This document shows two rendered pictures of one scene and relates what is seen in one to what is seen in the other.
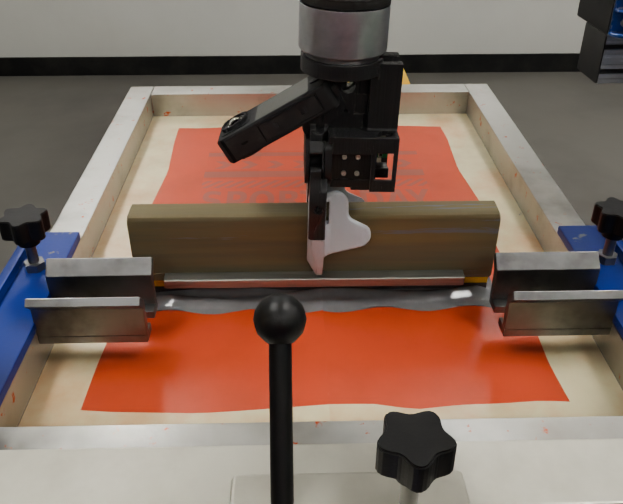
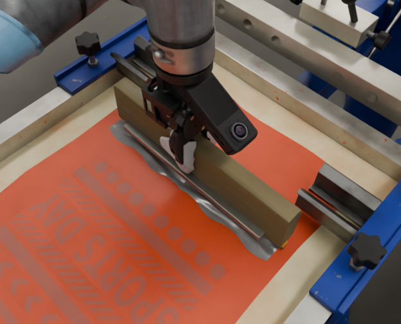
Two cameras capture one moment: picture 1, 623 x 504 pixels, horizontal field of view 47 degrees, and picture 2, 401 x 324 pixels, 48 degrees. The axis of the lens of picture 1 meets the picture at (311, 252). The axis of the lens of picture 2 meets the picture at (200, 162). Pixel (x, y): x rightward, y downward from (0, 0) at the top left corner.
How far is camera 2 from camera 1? 0.94 m
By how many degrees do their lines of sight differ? 84
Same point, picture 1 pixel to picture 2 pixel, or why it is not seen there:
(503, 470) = (273, 16)
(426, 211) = not seen: hidden behind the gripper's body
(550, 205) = (37, 112)
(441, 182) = (9, 207)
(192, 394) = (306, 161)
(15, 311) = (380, 229)
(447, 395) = not seen: hidden behind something
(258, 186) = (112, 313)
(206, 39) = not seen: outside the picture
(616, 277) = (106, 56)
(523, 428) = (225, 48)
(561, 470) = (259, 8)
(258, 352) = (261, 161)
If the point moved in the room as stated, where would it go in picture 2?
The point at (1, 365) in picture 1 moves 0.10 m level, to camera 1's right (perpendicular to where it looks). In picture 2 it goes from (398, 193) to (342, 153)
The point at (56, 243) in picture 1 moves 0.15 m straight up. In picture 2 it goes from (331, 285) to (366, 236)
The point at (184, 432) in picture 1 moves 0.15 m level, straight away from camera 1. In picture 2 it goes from (335, 118) to (298, 182)
